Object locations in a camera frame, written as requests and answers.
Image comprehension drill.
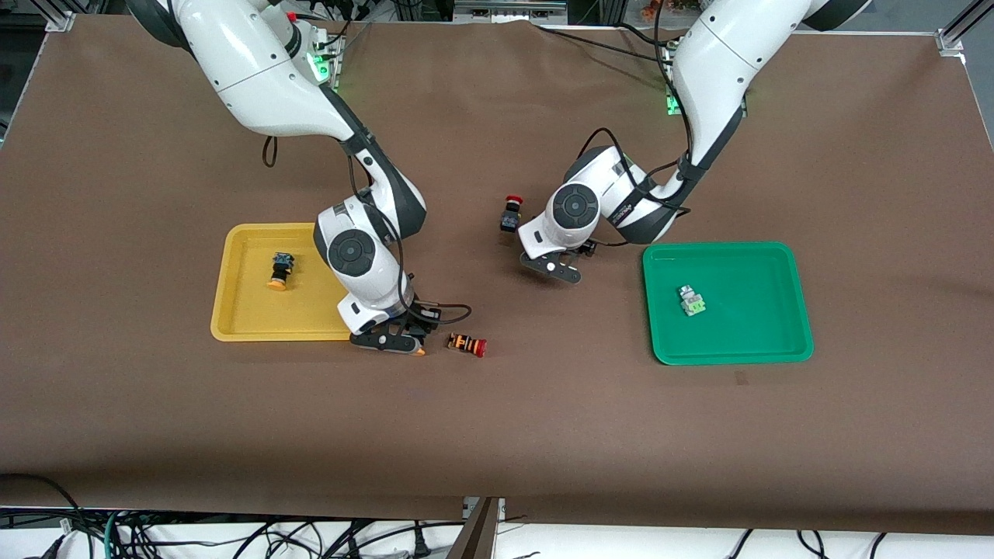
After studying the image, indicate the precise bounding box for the black cable on table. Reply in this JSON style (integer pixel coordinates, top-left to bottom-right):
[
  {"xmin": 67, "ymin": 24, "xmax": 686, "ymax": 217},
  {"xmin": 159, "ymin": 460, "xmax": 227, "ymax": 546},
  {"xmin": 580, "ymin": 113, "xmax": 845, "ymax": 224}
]
[{"xmin": 536, "ymin": 26, "xmax": 673, "ymax": 63}]

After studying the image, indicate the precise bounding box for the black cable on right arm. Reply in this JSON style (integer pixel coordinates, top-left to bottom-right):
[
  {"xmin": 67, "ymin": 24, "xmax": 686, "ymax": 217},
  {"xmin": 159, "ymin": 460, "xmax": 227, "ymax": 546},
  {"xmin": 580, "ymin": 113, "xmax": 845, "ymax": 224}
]
[{"xmin": 262, "ymin": 135, "xmax": 416, "ymax": 307}]

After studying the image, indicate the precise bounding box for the teal cable under table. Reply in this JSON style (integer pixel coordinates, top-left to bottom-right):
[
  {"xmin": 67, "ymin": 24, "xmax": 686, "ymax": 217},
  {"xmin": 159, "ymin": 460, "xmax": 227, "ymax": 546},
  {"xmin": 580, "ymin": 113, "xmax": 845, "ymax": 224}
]
[{"xmin": 103, "ymin": 511, "xmax": 127, "ymax": 559}]

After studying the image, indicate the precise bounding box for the aluminium frame corner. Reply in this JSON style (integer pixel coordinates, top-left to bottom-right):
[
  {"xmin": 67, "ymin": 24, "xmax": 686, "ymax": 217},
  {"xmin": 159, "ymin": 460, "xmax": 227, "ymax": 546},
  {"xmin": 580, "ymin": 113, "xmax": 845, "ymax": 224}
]
[
  {"xmin": 31, "ymin": 0, "xmax": 78, "ymax": 33},
  {"xmin": 936, "ymin": 0, "xmax": 994, "ymax": 55}
]

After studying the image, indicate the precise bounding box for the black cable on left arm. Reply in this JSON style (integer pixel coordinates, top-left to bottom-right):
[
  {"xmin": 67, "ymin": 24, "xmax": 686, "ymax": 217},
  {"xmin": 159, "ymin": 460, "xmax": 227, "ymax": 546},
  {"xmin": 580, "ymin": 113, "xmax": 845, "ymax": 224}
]
[{"xmin": 576, "ymin": 0, "xmax": 696, "ymax": 249}]

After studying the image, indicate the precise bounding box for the brown table mat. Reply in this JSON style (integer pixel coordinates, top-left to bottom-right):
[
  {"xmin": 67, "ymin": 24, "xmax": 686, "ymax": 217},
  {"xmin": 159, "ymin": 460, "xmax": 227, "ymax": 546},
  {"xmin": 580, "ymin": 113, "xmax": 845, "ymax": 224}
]
[{"xmin": 0, "ymin": 14, "xmax": 994, "ymax": 536}]

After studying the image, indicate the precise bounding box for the brown table leg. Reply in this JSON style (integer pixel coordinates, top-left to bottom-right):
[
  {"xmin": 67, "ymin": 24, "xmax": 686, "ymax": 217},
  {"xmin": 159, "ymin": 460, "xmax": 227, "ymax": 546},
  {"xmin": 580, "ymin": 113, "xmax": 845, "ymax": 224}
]
[{"xmin": 447, "ymin": 497, "xmax": 502, "ymax": 559}]

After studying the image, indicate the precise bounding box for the yellow plastic tray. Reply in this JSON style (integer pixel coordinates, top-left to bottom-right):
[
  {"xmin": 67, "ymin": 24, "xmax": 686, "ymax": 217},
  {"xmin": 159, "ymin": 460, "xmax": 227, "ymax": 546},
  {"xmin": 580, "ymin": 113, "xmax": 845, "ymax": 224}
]
[{"xmin": 210, "ymin": 223, "xmax": 366, "ymax": 343}]

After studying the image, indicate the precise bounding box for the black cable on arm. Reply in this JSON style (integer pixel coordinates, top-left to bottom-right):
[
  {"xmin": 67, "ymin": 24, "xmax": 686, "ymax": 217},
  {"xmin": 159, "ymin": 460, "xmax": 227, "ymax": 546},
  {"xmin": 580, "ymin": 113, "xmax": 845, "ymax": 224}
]
[
  {"xmin": 262, "ymin": 135, "xmax": 416, "ymax": 307},
  {"xmin": 576, "ymin": 0, "xmax": 696, "ymax": 249}
]

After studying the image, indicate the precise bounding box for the green plastic tray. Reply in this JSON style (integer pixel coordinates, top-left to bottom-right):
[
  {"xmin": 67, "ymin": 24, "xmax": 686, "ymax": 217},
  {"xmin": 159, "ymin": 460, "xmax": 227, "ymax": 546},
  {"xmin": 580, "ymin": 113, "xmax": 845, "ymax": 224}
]
[{"xmin": 641, "ymin": 241, "xmax": 815, "ymax": 366}]

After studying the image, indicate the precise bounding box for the grey rack equipment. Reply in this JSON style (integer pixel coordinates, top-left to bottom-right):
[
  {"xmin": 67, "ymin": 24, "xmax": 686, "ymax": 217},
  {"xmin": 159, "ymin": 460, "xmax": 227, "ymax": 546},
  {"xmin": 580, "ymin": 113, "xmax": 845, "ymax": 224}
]
[{"xmin": 454, "ymin": 0, "xmax": 569, "ymax": 23}]

